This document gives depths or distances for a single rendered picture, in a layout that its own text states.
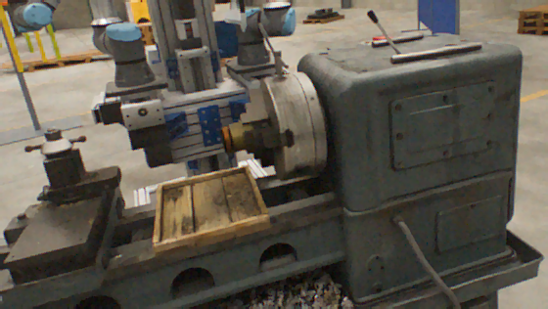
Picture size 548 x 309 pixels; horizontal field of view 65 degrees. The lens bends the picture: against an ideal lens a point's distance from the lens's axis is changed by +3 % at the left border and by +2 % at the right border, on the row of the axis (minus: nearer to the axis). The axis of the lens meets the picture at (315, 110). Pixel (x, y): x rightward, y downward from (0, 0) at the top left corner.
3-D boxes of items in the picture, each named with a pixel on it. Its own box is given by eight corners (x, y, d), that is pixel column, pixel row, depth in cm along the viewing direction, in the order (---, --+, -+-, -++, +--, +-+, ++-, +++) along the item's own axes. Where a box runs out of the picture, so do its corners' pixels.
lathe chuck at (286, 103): (290, 146, 149) (281, 61, 136) (318, 195, 121) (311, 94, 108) (265, 151, 146) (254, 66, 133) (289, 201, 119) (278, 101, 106)
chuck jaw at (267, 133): (281, 121, 124) (291, 128, 112) (284, 137, 124) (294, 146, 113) (244, 128, 121) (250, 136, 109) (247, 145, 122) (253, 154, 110)
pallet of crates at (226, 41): (250, 52, 910) (244, 16, 886) (270, 56, 851) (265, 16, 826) (199, 64, 839) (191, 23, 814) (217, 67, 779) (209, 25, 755)
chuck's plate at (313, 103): (299, 144, 150) (292, 60, 137) (330, 192, 122) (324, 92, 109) (290, 146, 149) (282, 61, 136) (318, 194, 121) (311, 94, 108)
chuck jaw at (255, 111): (277, 121, 130) (268, 87, 134) (279, 115, 126) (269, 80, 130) (242, 128, 127) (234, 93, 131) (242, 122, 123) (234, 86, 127)
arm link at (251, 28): (243, 38, 192) (238, 8, 188) (270, 36, 189) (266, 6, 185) (233, 43, 181) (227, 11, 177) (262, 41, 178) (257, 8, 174)
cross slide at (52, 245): (114, 181, 139) (111, 168, 138) (90, 259, 100) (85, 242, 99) (56, 194, 135) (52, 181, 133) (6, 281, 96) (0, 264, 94)
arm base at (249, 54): (233, 62, 192) (230, 40, 189) (264, 57, 198) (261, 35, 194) (242, 67, 179) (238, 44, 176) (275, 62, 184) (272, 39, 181)
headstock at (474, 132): (437, 123, 176) (437, 29, 164) (525, 168, 133) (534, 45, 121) (302, 153, 160) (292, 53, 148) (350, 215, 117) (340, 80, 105)
